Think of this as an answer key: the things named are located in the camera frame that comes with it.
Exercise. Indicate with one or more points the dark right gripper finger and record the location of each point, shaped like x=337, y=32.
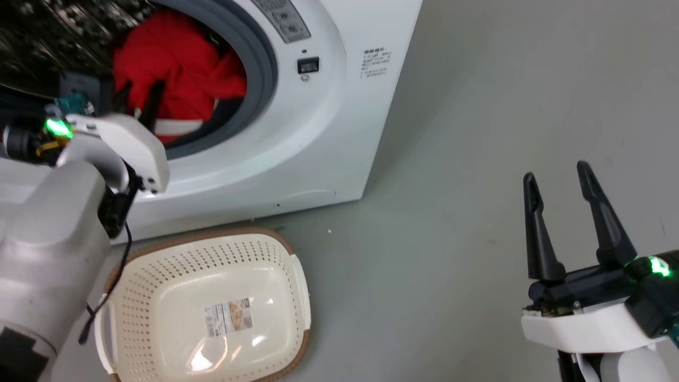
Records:
x=538, y=239
x=607, y=228

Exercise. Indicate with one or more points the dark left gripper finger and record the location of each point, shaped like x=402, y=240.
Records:
x=123, y=96
x=155, y=103

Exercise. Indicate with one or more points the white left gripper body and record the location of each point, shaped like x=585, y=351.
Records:
x=135, y=146

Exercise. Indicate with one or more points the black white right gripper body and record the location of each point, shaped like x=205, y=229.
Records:
x=589, y=318

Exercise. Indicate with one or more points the red garment with white stripe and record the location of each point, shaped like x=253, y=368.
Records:
x=180, y=58

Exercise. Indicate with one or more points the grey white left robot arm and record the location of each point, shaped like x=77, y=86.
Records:
x=48, y=249

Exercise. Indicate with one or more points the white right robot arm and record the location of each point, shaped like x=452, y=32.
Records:
x=631, y=366

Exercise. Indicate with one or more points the cream perforated laundry basket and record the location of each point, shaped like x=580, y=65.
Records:
x=159, y=276

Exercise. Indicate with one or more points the white front-load washing machine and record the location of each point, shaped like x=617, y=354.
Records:
x=329, y=138

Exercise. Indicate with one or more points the paper label inside basket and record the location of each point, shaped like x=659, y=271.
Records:
x=229, y=316

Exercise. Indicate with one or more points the perforated steel washer drum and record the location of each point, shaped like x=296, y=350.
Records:
x=48, y=32

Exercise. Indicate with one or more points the grey rubber door gasket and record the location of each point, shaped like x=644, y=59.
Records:
x=260, y=63

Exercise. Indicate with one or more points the black door latch slot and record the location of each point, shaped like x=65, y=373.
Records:
x=308, y=65

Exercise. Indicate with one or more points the printed text sticker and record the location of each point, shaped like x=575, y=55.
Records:
x=376, y=62

